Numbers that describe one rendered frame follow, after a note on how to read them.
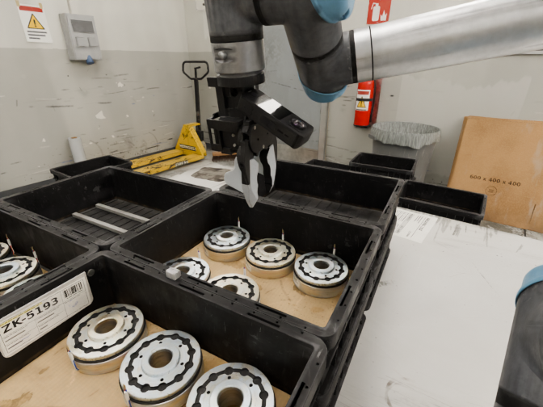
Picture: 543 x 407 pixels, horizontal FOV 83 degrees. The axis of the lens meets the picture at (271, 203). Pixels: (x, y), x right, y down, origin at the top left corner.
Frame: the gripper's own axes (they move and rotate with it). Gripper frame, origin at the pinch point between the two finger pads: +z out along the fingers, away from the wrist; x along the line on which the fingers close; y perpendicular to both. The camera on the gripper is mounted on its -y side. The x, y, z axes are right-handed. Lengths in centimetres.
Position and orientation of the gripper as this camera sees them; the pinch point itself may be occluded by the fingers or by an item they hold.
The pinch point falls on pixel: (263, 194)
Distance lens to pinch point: 55.2
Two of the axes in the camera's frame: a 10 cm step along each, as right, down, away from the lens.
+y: -8.7, -2.0, 4.5
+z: 0.6, 8.5, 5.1
